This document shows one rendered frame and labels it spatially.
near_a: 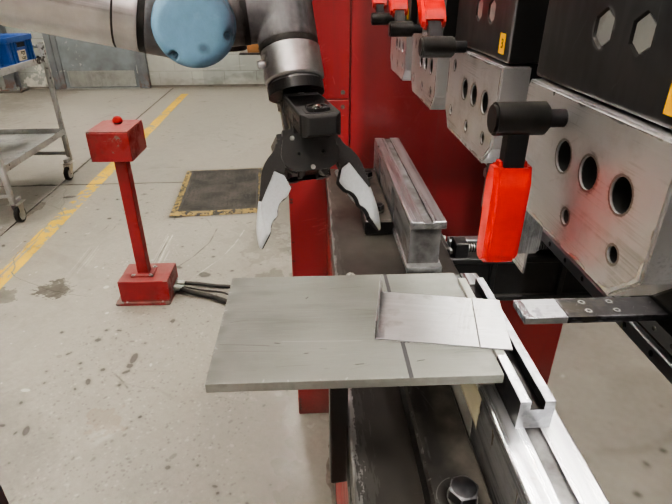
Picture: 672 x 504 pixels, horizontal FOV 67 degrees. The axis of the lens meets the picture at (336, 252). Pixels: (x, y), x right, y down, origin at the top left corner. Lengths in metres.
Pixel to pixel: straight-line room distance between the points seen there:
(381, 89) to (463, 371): 0.94
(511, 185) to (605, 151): 0.06
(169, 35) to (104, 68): 7.55
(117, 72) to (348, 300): 7.57
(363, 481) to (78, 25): 0.51
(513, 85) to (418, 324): 0.24
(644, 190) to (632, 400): 1.92
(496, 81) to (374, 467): 0.38
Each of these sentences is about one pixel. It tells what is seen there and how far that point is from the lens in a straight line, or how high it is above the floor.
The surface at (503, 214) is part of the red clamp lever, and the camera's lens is 0.31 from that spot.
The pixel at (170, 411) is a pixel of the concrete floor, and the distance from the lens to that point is 1.92.
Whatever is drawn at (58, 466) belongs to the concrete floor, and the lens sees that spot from 1.89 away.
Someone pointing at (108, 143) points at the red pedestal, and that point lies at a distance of 2.20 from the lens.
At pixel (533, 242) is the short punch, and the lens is 0.46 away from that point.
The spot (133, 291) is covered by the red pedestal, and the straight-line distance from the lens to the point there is 2.49.
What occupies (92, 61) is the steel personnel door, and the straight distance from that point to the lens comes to 8.11.
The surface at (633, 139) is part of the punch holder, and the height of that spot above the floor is 1.25.
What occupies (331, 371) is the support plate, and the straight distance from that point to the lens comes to 0.46.
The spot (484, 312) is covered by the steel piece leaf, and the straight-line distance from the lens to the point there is 0.56.
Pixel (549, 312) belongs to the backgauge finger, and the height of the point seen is 1.00.
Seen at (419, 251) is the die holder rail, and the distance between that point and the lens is 0.86.
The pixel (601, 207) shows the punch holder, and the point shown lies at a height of 1.21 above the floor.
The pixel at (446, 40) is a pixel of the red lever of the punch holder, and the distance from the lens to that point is 0.49.
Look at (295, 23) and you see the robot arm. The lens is 0.66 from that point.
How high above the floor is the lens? 1.31
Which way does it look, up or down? 28 degrees down
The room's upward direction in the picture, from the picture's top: straight up
